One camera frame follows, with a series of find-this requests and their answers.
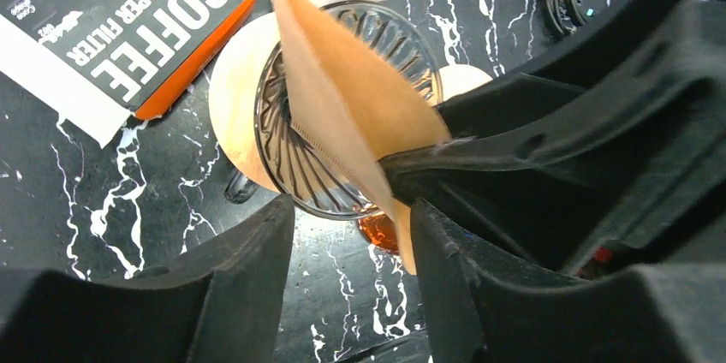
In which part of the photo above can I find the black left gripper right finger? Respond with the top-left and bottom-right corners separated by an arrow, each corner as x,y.
411,200 -> 725,362

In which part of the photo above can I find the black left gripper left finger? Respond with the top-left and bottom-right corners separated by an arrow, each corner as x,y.
1,195 -> 295,362

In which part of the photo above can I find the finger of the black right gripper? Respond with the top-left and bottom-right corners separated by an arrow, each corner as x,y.
382,79 -> 725,270
438,0 -> 725,142

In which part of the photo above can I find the clear glass ribbed dripper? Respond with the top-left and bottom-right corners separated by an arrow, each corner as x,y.
253,0 -> 443,221

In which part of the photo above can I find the wooden ring dripper holder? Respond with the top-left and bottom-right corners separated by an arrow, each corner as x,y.
209,13 -> 280,192

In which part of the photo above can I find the brown paper coffee filter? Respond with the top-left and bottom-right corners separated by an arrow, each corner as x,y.
272,0 -> 452,275

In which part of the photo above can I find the orange coffee filter box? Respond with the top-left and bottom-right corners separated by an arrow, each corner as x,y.
1,0 -> 256,146

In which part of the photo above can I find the clear glass server pitcher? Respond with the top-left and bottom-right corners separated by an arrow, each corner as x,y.
223,170 -> 259,205

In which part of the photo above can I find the amber glass server pitcher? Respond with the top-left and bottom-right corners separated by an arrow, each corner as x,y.
357,213 -> 399,255

